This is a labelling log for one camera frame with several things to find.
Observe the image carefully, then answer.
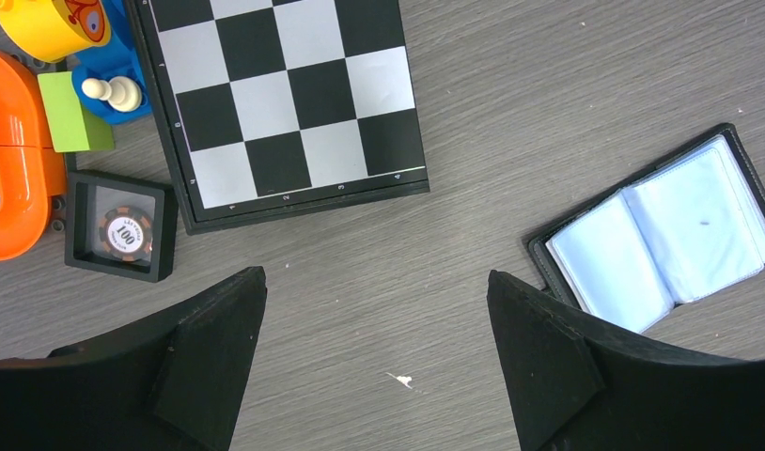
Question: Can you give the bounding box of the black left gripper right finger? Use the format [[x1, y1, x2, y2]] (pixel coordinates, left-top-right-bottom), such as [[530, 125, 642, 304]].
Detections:
[[487, 271, 765, 450]]

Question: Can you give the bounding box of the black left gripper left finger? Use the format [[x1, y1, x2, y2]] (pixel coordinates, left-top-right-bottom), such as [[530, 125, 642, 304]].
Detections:
[[0, 267, 267, 450]]

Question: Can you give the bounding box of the black leather card holder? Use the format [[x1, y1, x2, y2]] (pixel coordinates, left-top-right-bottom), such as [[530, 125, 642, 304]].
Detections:
[[527, 123, 765, 333]]

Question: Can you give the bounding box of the grey toy baseplate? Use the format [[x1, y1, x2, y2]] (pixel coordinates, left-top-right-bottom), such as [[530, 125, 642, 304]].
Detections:
[[0, 53, 79, 235]]

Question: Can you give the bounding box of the orange curved toy track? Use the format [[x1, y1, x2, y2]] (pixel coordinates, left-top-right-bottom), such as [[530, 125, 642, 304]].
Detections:
[[0, 47, 68, 263]]

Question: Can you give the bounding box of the lime green block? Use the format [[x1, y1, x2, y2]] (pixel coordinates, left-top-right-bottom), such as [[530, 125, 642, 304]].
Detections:
[[38, 71, 116, 153]]

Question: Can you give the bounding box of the black and silver chessboard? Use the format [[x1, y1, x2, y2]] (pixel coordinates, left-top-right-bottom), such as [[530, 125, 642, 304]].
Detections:
[[125, 0, 429, 235]]

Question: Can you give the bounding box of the white chess pawn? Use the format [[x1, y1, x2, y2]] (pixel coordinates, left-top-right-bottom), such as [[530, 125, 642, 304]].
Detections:
[[81, 76, 143, 113]]

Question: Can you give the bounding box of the blue toy brick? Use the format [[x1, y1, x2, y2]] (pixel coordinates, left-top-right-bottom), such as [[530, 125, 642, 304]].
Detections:
[[71, 0, 152, 125]]

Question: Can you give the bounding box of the yellow toy brick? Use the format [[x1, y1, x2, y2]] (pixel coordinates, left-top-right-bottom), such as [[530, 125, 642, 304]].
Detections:
[[0, 0, 112, 63]]

